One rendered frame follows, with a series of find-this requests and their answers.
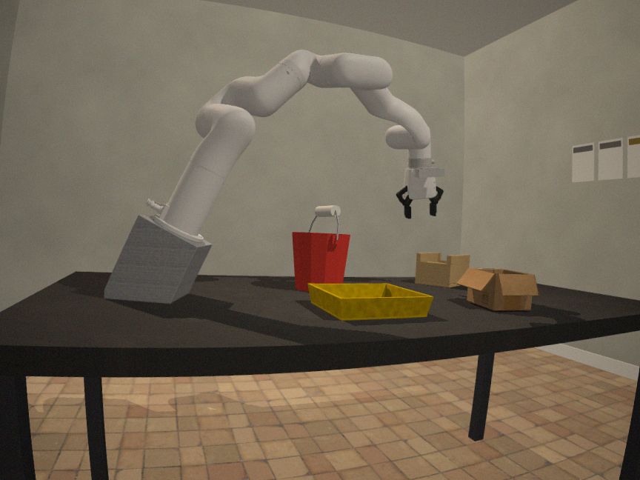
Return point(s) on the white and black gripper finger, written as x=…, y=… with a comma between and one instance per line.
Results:
x=406, y=203
x=435, y=201

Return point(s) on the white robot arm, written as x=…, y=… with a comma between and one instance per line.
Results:
x=229, y=129

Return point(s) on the yellow shallow tray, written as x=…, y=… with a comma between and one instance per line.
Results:
x=348, y=302

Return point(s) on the wooden crate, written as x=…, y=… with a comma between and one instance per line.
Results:
x=441, y=274

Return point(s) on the brown cardboard box with flaps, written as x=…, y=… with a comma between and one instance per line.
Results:
x=517, y=288

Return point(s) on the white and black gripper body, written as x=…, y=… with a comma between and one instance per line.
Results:
x=419, y=188

